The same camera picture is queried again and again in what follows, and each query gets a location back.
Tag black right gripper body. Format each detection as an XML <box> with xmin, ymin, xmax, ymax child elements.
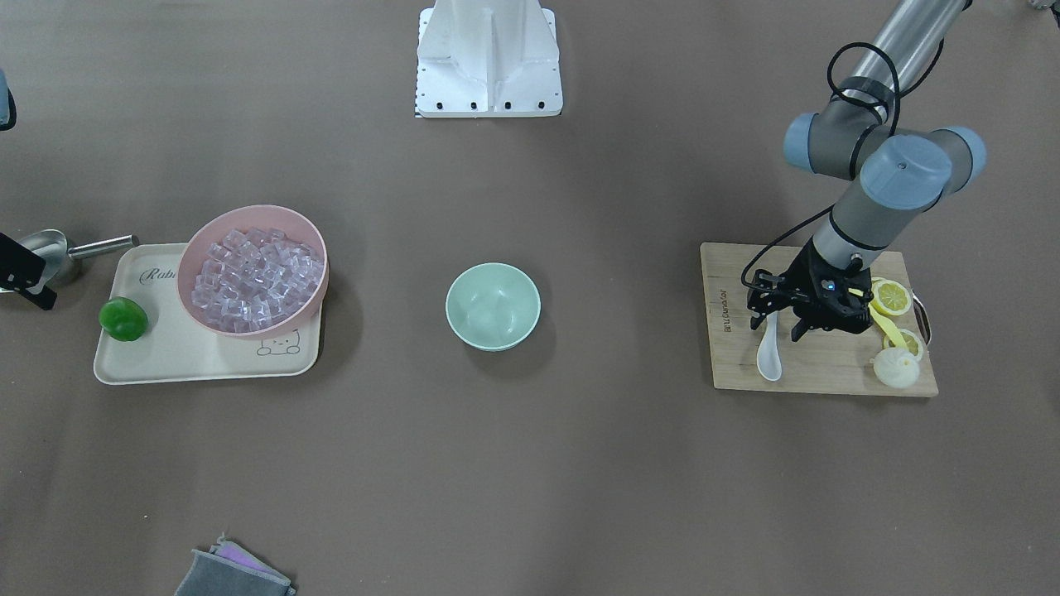
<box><xmin>1</xmin><ymin>233</ymin><xmax>57</xmax><ymax>310</ymax></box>

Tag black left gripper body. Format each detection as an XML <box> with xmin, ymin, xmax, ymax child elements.
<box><xmin>746</xmin><ymin>243</ymin><xmax>872</xmax><ymax>334</ymax></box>

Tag white ceramic spoon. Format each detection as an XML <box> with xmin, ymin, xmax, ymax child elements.
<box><xmin>756</xmin><ymin>310</ymin><xmax>783</xmax><ymax>382</ymax></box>

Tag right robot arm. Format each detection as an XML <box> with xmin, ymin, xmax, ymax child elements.
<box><xmin>1</xmin><ymin>71</ymin><xmax>57</xmax><ymax>310</ymax></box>

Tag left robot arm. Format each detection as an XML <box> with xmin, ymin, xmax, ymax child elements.
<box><xmin>741</xmin><ymin>1</ymin><xmax>987</xmax><ymax>341</ymax></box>

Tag metal ice scoop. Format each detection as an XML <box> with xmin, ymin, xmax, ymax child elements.
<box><xmin>17</xmin><ymin>229</ymin><xmax>140</xmax><ymax>294</ymax></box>

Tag pile of clear ice cubes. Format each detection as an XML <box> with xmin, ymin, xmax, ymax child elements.
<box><xmin>186</xmin><ymin>228</ymin><xmax>325</xmax><ymax>334</ymax></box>

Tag mint green bowl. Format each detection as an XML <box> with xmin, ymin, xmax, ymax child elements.
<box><xmin>446</xmin><ymin>262</ymin><xmax>542</xmax><ymax>352</ymax></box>

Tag pink bowl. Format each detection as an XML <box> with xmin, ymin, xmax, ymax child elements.
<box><xmin>176</xmin><ymin>204</ymin><xmax>330</xmax><ymax>340</ymax></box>

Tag wooden cutting board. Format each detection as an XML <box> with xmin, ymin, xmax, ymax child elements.
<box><xmin>700</xmin><ymin>242</ymin><xmax>939</xmax><ymax>399</ymax></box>

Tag lower lemon slice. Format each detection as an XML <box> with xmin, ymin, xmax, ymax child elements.
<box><xmin>882</xmin><ymin>328</ymin><xmax>928</xmax><ymax>362</ymax></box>

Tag green lime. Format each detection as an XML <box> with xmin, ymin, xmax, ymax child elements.
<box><xmin>98</xmin><ymin>296</ymin><xmax>149</xmax><ymax>341</ymax></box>

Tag cream rectangular tray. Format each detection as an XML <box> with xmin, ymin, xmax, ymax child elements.
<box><xmin>92</xmin><ymin>243</ymin><xmax>322</xmax><ymax>385</ymax></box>

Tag grey and purple cloths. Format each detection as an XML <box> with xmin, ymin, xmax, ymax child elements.
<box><xmin>175</xmin><ymin>538</ymin><xmax>296</xmax><ymax>595</ymax></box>

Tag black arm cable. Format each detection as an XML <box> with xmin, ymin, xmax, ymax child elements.
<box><xmin>740</xmin><ymin>37</ymin><xmax>946</xmax><ymax>292</ymax></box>

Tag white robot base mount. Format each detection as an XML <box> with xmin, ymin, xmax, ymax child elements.
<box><xmin>414</xmin><ymin>1</ymin><xmax>564</xmax><ymax>118</ymax></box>

